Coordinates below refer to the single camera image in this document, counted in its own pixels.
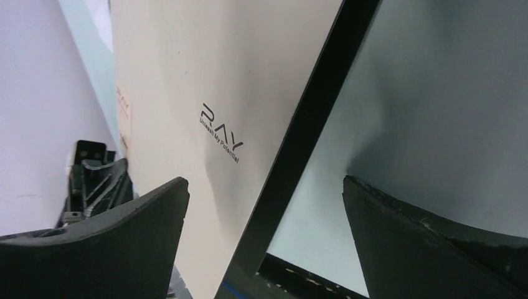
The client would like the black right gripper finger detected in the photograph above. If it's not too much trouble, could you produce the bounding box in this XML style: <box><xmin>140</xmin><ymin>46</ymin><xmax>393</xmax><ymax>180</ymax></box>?
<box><xmin>342</xmin><ymin>176</ymin><xmax>527</xmax><ymax>298</ymax></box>

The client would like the black folder with beige cover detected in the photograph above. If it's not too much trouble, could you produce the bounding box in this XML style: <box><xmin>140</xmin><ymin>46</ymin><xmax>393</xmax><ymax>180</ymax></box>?
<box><xmin>109</xmin><ymin>0</ymin><xmax>528</xmax><ymax>299</ymax></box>

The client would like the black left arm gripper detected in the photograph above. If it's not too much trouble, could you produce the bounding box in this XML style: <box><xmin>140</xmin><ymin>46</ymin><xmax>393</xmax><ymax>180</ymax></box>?
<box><xmin>1</xmin><ymin>140</ymin><xmax>190</xmax><ymax>298</ymax></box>

